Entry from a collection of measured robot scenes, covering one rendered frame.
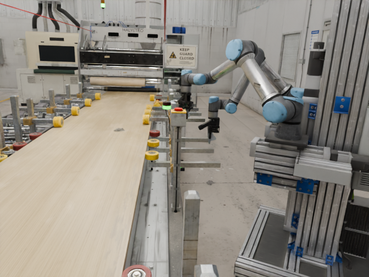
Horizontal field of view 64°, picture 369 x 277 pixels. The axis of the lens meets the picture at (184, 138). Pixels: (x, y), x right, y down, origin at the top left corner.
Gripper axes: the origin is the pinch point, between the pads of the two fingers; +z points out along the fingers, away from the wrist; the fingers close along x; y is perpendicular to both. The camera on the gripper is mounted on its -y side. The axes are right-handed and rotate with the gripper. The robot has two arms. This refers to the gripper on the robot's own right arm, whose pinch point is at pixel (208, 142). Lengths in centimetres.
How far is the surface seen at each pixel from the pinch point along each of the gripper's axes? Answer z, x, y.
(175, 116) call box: -37, -84, -30
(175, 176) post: -7, -82, -29
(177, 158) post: -16, -82, -28
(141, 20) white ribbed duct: -146, 623, -98
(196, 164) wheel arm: -1, -51, -15
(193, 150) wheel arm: -2.1, -26.5, -14.3
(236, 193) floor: 83, 78, 48
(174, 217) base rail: 13, -88, -29
